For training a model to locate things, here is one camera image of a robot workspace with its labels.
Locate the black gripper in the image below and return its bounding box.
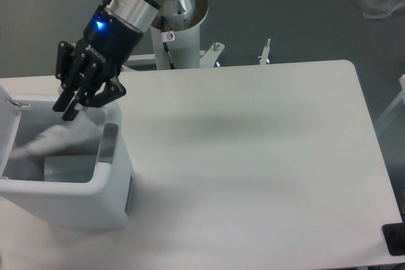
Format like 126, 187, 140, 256
53, 6, 143, 121

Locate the white plastic wrapper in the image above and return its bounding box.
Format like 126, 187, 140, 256
9, 111, 103, 159

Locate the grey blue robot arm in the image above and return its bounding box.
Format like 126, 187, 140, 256
53, 0, 166, 121

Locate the white trash can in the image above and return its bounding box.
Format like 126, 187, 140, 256
1, 90, 134, 229

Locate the black device at table edge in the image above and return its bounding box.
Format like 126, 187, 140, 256
382, 223, 404, 256

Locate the black cable on pedestal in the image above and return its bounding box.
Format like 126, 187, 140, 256
159, 16, 176, 70

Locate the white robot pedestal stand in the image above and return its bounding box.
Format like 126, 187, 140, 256
109, 0, 272, 73

